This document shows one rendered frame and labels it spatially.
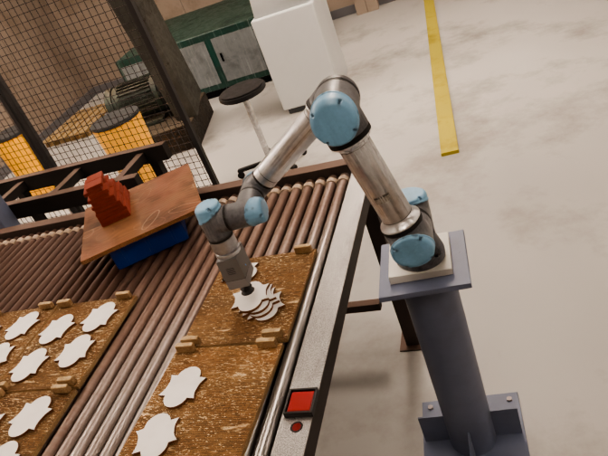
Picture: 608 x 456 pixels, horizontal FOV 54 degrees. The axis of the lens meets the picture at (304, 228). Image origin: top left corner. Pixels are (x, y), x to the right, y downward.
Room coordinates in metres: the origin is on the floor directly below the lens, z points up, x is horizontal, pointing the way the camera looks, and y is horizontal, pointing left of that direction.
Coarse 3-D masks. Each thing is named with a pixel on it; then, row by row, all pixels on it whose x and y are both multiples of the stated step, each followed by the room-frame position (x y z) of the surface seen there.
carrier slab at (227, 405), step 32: (192, 352) 1.39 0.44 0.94; (224, 352) 1.34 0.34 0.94; (256, 352) 1.29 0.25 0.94; (160, 384) 1.31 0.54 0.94; (224, 384) 1.21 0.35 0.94; (256, 384) 1.17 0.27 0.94; (192, 416) 1.14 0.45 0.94; (224, 416) 1.10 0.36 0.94; (256, 416) 1.07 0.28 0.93; (128, 448) 1.12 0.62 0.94; (192, 448) 1.04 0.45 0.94; (224, 448) 1.00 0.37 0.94
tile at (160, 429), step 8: (160, 416) 1.18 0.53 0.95; (168, 416) 1.17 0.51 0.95; (152, 424) 1.16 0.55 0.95; (160, 424) 1.15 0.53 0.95; (168, 424) 1.14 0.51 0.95; (176, 424) 1.14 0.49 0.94; (144, 432) 1.14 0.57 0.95; (152, 432) 1.13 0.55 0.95; (160, 432) 1.12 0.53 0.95; (168, 432) 1.11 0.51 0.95; (144, 440) 1.12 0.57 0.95; (152, 440) 1.11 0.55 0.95; (160, 440) 1.10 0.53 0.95; (168, 440) 1.09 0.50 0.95; (176, 440) 1.08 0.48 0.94; (136, 448) 1.10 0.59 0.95; (144, 448) 1.09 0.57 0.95; (152, 448) 1.08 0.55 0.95; (160, 448) 1.07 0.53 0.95
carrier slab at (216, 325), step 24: (264, 264) 1.69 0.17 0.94; (288, 264) 1.64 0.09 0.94; (312, 264) 1.60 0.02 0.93; (216, 288) 1.67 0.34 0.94; (288, 288) 1.51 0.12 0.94; (216, 312) 1.54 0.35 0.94; (288, 312) 1.40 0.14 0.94; (216, 336) 1.42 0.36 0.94; (240, 336) 1.38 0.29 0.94; (288, 336) 1.31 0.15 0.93
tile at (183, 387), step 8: (192, 368) 1.31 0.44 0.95; (176, 376) 1.30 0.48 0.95; (184, 376) 1.29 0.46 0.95; (192, 376) 1.28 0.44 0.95; (200, 376) 1.27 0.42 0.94; (168, 384) 1.29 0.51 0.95; (176, 384) 1.28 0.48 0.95; (184, 384) 1.26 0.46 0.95; (192, 384) 1.25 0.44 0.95; (200, 384) 1.24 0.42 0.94; (168, 392) 1.26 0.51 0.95; (176, 392) 1.24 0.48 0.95; (184, 392) 1.23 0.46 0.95; (192, 392) 1.22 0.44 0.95; (168, 400) 1.23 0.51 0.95; (176, 400) 1.21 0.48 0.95; (184, 400) 1.20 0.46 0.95; (168, 408) 1.20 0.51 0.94
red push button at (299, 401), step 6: (294, 396) 1.08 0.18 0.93; (300, 396) 1.07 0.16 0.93; (306, 396) 1.07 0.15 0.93; (312, 396) 1.06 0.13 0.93; (294, 402) 1.06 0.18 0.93; (300, 402) 1.06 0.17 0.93; (306, 402) 1.05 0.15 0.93; (288, 408) 1.05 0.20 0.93; (294, 408) 1.05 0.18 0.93; (300, 408) 1.04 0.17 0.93; (306, 408) 1.03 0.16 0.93
